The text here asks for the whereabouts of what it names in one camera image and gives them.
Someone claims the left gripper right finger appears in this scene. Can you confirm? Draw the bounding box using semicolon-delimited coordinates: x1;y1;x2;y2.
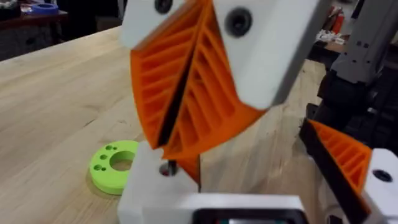
298;119;398;224

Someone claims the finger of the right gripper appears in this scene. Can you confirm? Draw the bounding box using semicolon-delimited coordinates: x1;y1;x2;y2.
119;0;206;150
160;0;331;161

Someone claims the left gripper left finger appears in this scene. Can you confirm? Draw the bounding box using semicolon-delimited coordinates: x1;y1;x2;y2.
117;140;201;224

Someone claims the small metal screw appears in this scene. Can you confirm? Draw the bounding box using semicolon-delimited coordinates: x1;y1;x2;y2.
159;159;178;177

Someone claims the green disc with holes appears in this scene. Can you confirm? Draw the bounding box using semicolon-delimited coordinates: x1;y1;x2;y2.
89;139;140;196

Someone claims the heap of white parts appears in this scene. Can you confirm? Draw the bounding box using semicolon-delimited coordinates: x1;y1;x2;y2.
315;29;346;45

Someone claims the red bottle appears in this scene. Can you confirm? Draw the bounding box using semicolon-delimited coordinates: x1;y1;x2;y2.
331;12;346;35

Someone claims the blue tape roll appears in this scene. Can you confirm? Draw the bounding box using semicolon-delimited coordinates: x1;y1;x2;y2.
30;2;60;15

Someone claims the dark wooden side table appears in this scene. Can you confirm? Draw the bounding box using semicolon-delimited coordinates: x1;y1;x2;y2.
0;11;70;62

